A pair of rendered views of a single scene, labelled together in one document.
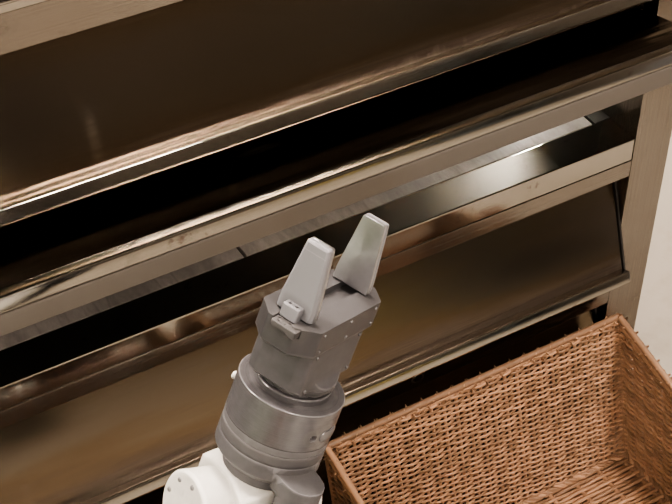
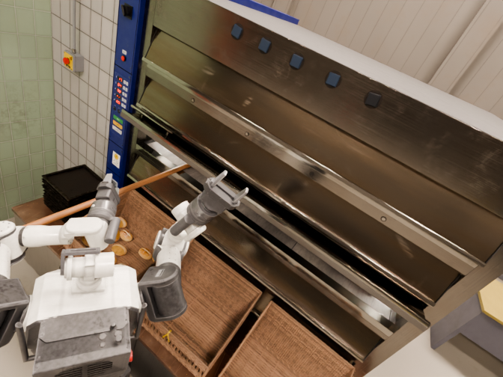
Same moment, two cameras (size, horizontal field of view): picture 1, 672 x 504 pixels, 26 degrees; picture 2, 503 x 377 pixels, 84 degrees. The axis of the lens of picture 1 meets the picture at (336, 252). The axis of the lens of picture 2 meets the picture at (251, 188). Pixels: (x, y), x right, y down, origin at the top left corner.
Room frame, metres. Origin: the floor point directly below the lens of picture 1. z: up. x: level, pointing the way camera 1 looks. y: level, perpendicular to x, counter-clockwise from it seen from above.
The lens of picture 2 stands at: (0.41, -0.57, 2.19)
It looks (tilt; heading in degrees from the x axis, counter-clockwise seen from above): 32 degrees down; 50
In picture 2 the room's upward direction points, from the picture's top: 24 degrees clockwise
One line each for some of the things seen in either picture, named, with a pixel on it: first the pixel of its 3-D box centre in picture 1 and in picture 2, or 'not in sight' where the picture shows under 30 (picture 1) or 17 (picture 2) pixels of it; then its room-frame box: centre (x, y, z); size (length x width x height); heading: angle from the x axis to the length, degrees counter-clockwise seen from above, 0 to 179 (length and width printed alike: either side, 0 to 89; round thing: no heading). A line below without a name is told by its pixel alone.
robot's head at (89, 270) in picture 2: not in sight; (92, 268); (0.46, -0.03, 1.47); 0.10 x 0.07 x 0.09; 175
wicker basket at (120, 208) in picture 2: not in sight; (127, 238); (0.72, 0.71, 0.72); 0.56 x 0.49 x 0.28; 122
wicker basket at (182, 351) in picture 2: not in sight; (196, 301); (1.02, 0.19, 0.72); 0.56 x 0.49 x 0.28; 122
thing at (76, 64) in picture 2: not in sight; (73, 60); (0.45, 1.61, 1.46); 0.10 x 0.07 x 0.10; 120
